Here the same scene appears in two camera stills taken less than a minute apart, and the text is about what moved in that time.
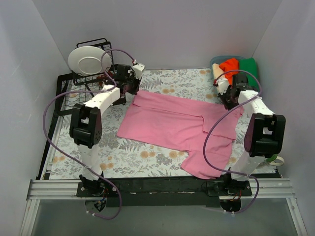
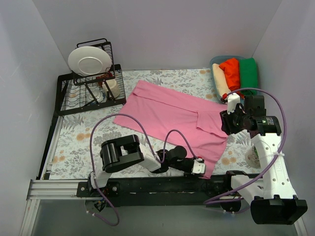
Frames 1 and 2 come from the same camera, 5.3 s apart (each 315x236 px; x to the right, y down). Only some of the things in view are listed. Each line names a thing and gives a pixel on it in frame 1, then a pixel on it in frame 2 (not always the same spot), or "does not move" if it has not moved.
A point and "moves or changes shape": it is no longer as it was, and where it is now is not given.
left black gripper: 133,86 to 188,164
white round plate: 86,61 does not move
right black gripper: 227,99 to 225,122
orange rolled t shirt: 232,64 does not move
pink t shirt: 181,123 moves or changes shape
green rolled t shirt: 250,66 does not move
